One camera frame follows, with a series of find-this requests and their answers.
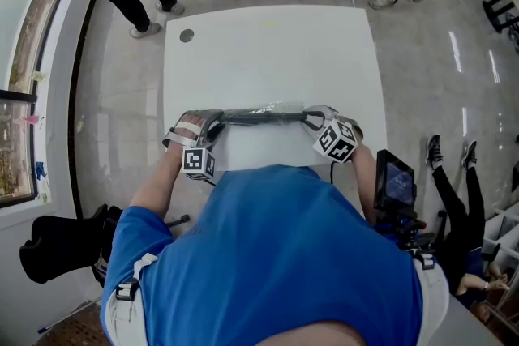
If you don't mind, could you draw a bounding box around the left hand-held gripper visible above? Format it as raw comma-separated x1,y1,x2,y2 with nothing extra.
161,109,227,181

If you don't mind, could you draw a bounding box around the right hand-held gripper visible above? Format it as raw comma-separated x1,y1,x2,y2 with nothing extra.
300,105,364,164

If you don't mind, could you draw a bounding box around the clear plastic bag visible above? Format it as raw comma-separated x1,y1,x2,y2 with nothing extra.
221,100,325,127

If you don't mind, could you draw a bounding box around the person's right forearm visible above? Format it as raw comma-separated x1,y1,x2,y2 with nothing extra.
349,143,380,224

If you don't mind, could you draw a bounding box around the person's left forearm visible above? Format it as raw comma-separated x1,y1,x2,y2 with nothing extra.
129,143,191,222

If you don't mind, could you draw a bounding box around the person's left hand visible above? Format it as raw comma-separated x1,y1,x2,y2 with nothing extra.
178,113,204,139

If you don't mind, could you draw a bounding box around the white table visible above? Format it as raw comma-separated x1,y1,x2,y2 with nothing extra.
162,4,388,172

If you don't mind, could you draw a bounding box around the black monitor screen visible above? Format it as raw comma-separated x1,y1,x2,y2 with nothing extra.
373,149,418,216

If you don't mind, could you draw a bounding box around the person's blue shirt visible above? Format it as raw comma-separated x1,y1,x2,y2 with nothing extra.
100,164,425,346

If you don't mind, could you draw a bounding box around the black swivel chair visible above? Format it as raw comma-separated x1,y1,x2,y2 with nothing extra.
435,210,449,240

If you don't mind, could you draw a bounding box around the blue white striped bag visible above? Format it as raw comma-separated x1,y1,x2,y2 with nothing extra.
92,250,110,288

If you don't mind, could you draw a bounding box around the black mesh office chair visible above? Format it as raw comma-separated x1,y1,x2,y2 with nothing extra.
19,204,191,284

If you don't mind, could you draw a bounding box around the white shelf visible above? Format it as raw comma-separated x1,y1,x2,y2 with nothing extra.
482,208,519,321

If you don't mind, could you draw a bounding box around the grey desk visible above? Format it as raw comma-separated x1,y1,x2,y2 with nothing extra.
445,291,504,346

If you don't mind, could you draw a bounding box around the white harness shoulder strap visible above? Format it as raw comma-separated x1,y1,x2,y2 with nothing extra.
413,249,451,346
105,253,159,346

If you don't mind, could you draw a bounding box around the black metal frame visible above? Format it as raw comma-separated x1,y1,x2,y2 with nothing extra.
504,11,519,53

